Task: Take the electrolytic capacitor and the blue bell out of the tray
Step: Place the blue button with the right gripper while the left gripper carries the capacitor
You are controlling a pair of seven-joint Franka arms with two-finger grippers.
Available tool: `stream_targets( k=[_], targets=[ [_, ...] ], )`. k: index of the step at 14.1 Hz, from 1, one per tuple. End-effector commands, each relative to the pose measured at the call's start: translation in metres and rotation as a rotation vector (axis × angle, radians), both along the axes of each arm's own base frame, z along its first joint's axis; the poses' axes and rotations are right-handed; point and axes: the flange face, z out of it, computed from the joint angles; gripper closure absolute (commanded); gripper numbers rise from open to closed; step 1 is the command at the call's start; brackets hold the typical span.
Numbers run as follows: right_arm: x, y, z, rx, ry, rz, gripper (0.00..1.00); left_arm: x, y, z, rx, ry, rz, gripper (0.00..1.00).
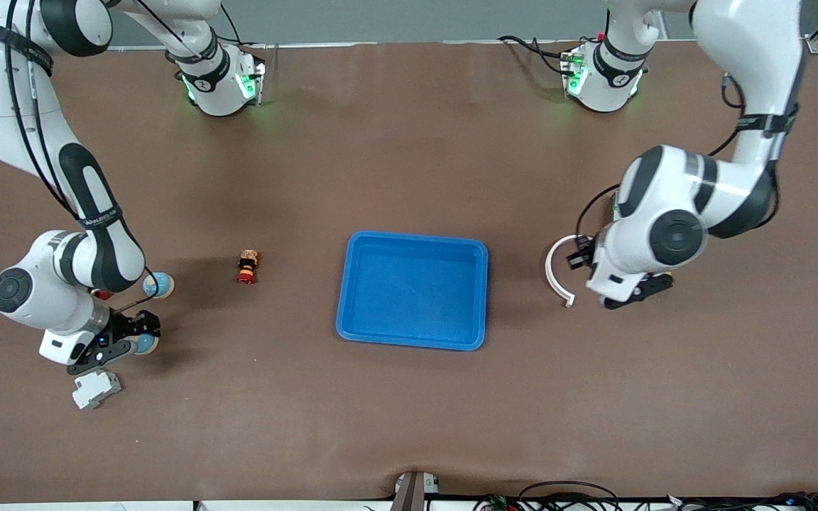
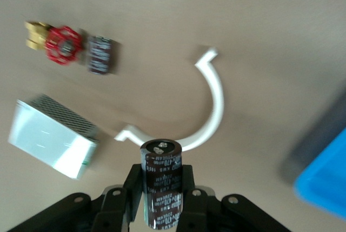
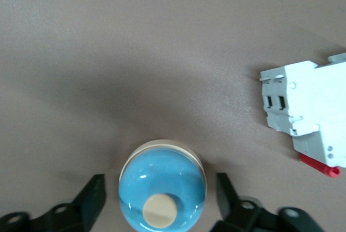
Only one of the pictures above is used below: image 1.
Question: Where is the white curved pipe clamp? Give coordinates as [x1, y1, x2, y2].
[545, 234, 580, 308]

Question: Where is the white circuit breaker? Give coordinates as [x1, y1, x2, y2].
[72, 369, 123, 411]

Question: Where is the blue plastic tray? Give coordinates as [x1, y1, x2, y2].
[335, 231, 489, 353]

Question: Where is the green lit base connector panel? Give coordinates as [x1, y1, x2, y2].
[560, 44, 589, 97]

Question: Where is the orange red push button switch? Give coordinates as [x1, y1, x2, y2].
[236, 248, 261, 285]

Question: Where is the black looped cable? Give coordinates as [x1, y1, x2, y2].
[518, 480, 623, 511]

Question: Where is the black base cable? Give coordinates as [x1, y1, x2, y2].
[217, 7, 268, 52]
[498, 34, 574, 76]

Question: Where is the black cable bundle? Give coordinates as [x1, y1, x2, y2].
[665, 491, 818, 511]

